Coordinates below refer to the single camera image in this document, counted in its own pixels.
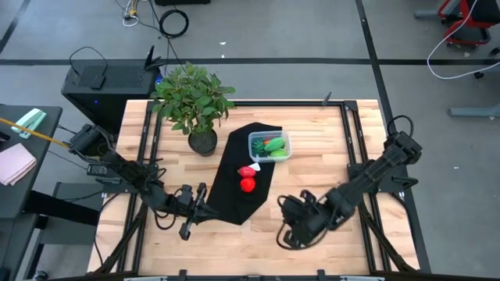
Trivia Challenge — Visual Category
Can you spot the mint green stapler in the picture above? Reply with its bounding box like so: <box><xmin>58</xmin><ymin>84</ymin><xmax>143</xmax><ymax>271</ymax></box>
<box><xmin>10</xmin><ymin>108</ymin><xmax>48</xmax><ymax>140</ymax></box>

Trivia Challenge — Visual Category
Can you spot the grey table foot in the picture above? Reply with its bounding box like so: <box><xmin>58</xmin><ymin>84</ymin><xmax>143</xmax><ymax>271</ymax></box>
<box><xmin>448</xmin><ymin>103</ymin><xmax>500</xmax><ymax>119</ymax></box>
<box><xmin>412</xmin><ymin>8</ymin><xmax>445</xmax><ymax>21</ymax></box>

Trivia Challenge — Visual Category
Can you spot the black metal table frame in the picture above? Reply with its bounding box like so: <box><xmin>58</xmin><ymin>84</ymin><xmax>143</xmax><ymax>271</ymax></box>
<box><xmin>93</xmin><ymin>99</ymin><xmax>421</xmax><ymax>274</ymax></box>

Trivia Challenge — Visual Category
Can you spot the black computer tower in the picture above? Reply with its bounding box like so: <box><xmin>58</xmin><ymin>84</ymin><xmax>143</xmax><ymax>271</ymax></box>
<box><xmin>61</xmin><ymin>58</ymin><xmax>162</xmax><ymax>136</ymax></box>

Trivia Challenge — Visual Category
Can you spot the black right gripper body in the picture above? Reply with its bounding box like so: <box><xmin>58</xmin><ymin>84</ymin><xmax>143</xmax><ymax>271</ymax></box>
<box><xmin>280</xmin><ymin>189</ymin><xmax>334</xmax><ymax>250</ymax></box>

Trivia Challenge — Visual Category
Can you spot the red and black cart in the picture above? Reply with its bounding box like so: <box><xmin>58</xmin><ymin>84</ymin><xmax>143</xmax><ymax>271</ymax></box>
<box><xmin>437</xmin><ymin>0</ymin><xmax>500</xmax><ymax>47</ymax></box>

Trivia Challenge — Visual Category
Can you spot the black wifi antenna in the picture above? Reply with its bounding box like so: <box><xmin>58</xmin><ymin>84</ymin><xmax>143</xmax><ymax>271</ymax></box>
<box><xmin>143</xmin><ymin>44</ymin><xmax>168</xmax><ymax>72</ymax></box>

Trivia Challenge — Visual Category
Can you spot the white and yellow cable bundle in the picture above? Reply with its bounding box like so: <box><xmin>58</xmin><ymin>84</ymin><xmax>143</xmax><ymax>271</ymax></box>
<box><xmin>122</xmin><ymin>0</ymin><xmax>141</xmax><ymax>27</ymax></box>

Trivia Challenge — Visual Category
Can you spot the red and white toy produce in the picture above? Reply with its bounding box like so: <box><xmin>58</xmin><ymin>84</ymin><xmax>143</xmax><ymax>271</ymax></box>
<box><xmin>237</xmin><ymin>162</ymin><xmax>262</xmax><ymax>179</ymax></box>

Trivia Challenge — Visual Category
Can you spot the pink folded cloth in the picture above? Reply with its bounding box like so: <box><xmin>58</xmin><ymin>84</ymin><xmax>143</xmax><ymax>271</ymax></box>
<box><xmin>0</xmin><ymin>142</ymin><xmax>38</xmax><ymax>187</ymax></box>

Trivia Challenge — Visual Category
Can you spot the clear plastic tupperware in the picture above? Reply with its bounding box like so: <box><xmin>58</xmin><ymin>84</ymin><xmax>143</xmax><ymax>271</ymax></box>
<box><xmin>248</xmin><ymin>129</ymin><xmax>294</xmax><ymax>164</ymax></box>

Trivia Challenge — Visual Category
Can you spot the green leafy plant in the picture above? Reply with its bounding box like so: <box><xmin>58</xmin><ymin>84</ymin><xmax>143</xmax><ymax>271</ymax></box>
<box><xmin>150</xmin><ymin>61</ymin><xmax>238</xmax><ymax>137</ymax></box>

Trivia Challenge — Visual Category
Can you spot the black cloth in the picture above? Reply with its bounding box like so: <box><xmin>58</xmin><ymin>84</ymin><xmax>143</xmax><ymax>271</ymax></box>
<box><xmin>202</xmin><ymin>122</ymin><xmax>284</xmax><ymax>226</ymax></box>

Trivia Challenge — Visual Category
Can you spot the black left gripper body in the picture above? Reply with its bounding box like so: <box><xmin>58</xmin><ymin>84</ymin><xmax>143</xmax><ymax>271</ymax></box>
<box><xmin>170</xmin><ymin>181</ymin><xmax>209</xmax><ymax>241</ymax></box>

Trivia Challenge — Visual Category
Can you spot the small black adapter box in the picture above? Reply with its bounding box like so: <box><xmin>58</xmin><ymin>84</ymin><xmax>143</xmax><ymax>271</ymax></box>
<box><xmin>89</xmin><ymin>73</ymin><xmax>106</xmax><ymax>91</ymax></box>

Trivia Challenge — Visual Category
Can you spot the black plant pot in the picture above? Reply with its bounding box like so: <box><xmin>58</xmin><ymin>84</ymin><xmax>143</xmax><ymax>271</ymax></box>
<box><xmin>187</xmin><ymin>128</ymin><xmax>219</xmax><ymax>158</ymax></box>

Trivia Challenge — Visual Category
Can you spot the coiled black cable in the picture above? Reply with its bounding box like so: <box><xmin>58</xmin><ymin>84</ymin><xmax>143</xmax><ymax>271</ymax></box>
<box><xmin>158</xmin><ymin>8</ymin><xmax>190</xmax><ymax>40</ymax></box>

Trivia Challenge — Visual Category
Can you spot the green striped toy watermelon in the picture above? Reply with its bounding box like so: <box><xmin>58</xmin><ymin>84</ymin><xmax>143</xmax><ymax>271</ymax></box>
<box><xmin>252</xmin><ymin>139</ymin><xmax>269</xmax><ymax>158</ymax></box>

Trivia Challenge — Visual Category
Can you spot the black side table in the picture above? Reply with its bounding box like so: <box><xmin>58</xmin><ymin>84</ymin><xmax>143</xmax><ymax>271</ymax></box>
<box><xmin>0</xmin><ymin>103</ymin><xmax>63</xmax><ymax>276</ymax></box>

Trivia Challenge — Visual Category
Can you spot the red toy tomato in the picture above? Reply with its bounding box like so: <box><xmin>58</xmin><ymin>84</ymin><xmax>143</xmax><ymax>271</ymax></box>
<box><xmin>240</xmin><ymin>177</ymin><xmax>258</xmax><ymax>194</ymax></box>

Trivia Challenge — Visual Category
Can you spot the green yellow toy corn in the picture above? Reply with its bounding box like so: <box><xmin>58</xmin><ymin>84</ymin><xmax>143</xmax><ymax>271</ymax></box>
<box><xmin>264</xmin><ymin>136</ymin><xmax>287</xmax><ymax>153</ymax></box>

